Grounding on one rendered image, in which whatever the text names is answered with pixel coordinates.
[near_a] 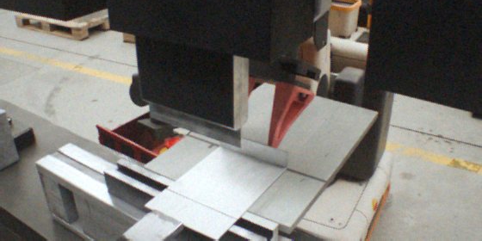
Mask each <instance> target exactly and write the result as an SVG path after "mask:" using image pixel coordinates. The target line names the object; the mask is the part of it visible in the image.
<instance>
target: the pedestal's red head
mask: <svg viewBox="0 0 482 241"><path fill-rule="evenodd" d="M150 118H151V117H150V110H149V111H147V112H145V113H144V114H142V115H140V116H138V117H136V118H134V119H132V120H129V121H127V122H125V123H123V124H122V125H120V126H118V127H117V128H115V129H113V130H111V131H112V132H111V131H109V130H108V129H106V128H105V127H102V126H100V125H98V124H96V129H98V134H99V137H98V140H99V143H100V144H101V145H104V146H106V147H107V148H109V149H112V150H114V151H117V152H119V153H120V154H122V155H125V156H127V157H129V158H132V159H134V160H136V161H138V162H140V163H142V164H148V163H150V162H151V161H152V159H154V158H156V157H158V154H159V152H160V151H161V150H162V149H164V148H165V147H166V144H167V143H165V144H161V145H160V146H158V147H157V148H156V149H154V150H153V149H152V148H151V145H150V143H149V141H148V139H147V138H146V134H145V127H144V128H143V129H141V128H138V127H137V121H142V120H145V119H150ZM123 136H124V137H125V138H127V139H125V138H124V137H123ZM185 137H187V135H185V134H183V133H180V134H178V135H177V136H176V137H175V138H173V139H184V138H185ZM147 149H148V150H149V151H148V150H147ZM151 151H153V152H151Z"/></svg>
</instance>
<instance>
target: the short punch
mask: <svg viewBox="0 0 482 241"><path fill-rule="evenodd" d="M134 40H135V46H136V59H137V66H138V73H139V91H140V98H141V99H142V100H143V101H145V102H148V103H149V110H150V117H151V118H153V119H155V120H158V121H162V122H164V123H167V124H170V125H172V126H175V127H181V128H184V129H187V130H189V131H192V132H194V133H198V134H201V135H204V136H207V137H209V138H211V139H215V140H218V141H220V142H223V143H226V144H228V145H233V146H236V147H238V148H241V149H243V144H242V126H243V125H244V124H246V122H247V120H248V59H246V58H243V57H239V56H235V55H231V54H227V53H217V52H213V51H208V50H205V49H200V48H198V47H193V46H184V45H179V44H176V43H172V42H168V41H165V40H164V41H161V40H155V39H151V38H148V37H140V36H137V35H134Z"/></svg>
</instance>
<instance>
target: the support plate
mask: <svg viewBox="0 0 482 241"><path fill-rule="evenodd" d="M274 98H275V85H273V84H269V83H264V84H262V85H261V86H259V87H258V88H257V89H255V90H253V91H252V92H251V94H250V98H249V100H248V120H247V122H246V124H244V125H243V126H242V137H243V138H246V139H250V140H254V141H256V142H259V143H262V144H265V145H268V143H269V129H270V122H271V116H272V110H273V103H274ZM378 114H379V112H376V111H373V110H370V109H366V108H361V107H357V106H355V105H348V104H344V103H340V102H335V101H332V100H329V99H325V98H322V97H318V96H315V98H314V100H313V101H312V102H311V103H309V104H308V106H307V107H306V108H305V109H304V110H303V112H302V113H301V114H300V116H299V118H298V119H297V120H296V121H295V122H294V123H293V125H292V126H291V127H290V128H289V129H288V131H287V133H286V134H285V136H284V137H283V139H282V140H281V143H280V144H279V145H278V147H277V149H280V150H283V151H287V152H288V157H287V167H288V168H289V169H290V170H295V171H296V170H297V171H300V172H303V173H305V174H307V175H309V176H314V177H317V178H321V179H324V180H326V181H327V182H321V181H319V180H317V179H311V178H309V177H306V176H302V175H300V174H298V173H295V172H290V171H288V170H286V171H285V172H284V173H283V174H281V175H280V176H279V178H278V179H277V180H276V181H275V182H274V183H273V184H272V185H271V186H270V187H269V188H268V189H267V190H266V191H265V193H264V194H263V195H262V196H261V197H260V198H259V199H258V200H257V201H256V202H255V203H254V204H253V205H252V206H251V207H250V208H249V209H248V210H247V211H246V212H249V213H252V214H255V215H256V216H259V217H261V218H262V219H268V220H270V221H272V222H275V223H276V224H278V231H281V232H285V233H287V234H290V233H291V232H292V230H293V229H294V228H295V227H296V226H297V225H298V224H299V222H300V221H301V220H302V219H303V217H304V215H305V214H306V212H307V211H309V209H310V208H311V207H312V205H313V204H314V202H315V201H316V200H317V199H318V198H319V196H320V195H321V194H322V193H323V192H324V189H325V188H326V187H327V186H328V185H329V184H330V182H331V181H332V179H333V178H334V177H335V175H336V174H337V172H338V171H339V170H340V169H341V168H342V166H343V165H344V163H345V162H346V161H347V159H348V158H349V156H350V155H351V154H352V153H353V152H354V149H355V148H356V147H357V146H358V145H359V143H360V142H361V141H362V139H363V136H365V135H366V133H367V132H368V130H369V129H370V128H371V126H372V125H373V123H374V122H375V120H377V119H378ZM210 145H211V144H208V143H207V142H204V141H201V140H198V139H194V138H192V137H189V136H187V137H185V138H184V139H182V140H180V141H179V142H178V143H177V144H175V145H174V146H172V147H170V148H169V149H168V150H167V151H165V152H163V153H162V154H160V155H159V156H158V157H156V158H154V159H152V161H151V162H150V163H148V164H146V165H144V169H146V170H149V171H151V172H154V173H155V174H157V175H160V176H164V177H166V178H168V179H170V180H172V181H174V182H175V181H176V180H177V179H178V178H181V177H182V176H183V175H185V174H186V172H187V171H189V170H190V169H193V168H194V167H195V166H196V165H197V164H198V163H199V162H200V161H201V160H202V159H204V158H205V157H207V156H209V155H210V154H212V153H213V152H214V151H215V150H216V149H217V148H218V146H213V147H212V148H211V149H209V148H208V147H209V146H210Z"/></svg>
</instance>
